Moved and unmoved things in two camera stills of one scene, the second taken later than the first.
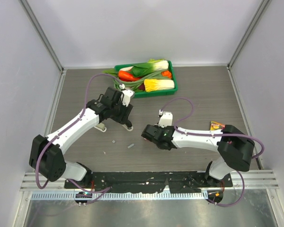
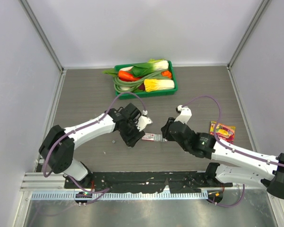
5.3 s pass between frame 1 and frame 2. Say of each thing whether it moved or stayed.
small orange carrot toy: stayed
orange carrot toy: stayed
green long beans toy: stayed
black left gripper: moved
